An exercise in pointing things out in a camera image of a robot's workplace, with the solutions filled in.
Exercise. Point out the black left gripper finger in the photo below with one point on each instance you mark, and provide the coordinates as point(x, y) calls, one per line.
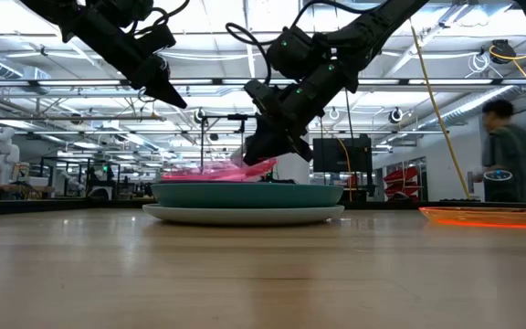
point(165, 89)

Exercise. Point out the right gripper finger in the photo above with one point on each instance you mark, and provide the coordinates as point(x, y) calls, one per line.
point(265, 148)
point(301, 148)

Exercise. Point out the red translucent plastic plate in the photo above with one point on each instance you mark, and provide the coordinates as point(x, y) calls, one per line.
point(226, 173)

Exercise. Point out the teal plastic plate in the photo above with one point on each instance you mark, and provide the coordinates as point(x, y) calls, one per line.
point(245, 196)

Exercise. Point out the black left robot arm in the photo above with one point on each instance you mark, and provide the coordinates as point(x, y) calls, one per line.
point(57, 7)

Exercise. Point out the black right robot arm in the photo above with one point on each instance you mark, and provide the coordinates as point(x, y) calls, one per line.
point(381, 23)

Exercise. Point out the black background monitor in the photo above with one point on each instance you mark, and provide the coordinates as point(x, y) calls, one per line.
point(345, 155)

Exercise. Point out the pale green plastic plate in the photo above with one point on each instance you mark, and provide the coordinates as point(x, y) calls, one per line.
point(245, 217)

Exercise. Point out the red storage shelf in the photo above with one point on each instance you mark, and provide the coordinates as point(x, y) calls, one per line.
point(402, 180)

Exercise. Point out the white humanoid robot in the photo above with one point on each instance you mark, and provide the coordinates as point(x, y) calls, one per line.
point(0, 151)

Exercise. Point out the orange translucent plastic plate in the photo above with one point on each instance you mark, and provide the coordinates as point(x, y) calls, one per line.
point(496, 218)

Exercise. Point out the person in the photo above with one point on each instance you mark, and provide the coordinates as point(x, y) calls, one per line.
point(523, 151)

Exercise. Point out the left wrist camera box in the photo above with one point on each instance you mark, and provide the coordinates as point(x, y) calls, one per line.
point(158, 39)

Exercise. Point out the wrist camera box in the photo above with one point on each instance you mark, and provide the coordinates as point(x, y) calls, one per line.
point(258, 96)
point(158, 39)

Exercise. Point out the black metal frame rig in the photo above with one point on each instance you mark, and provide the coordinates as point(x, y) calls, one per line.
point(226, 117)

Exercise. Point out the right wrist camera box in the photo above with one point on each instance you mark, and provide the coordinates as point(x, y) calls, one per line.
point(258, 96)

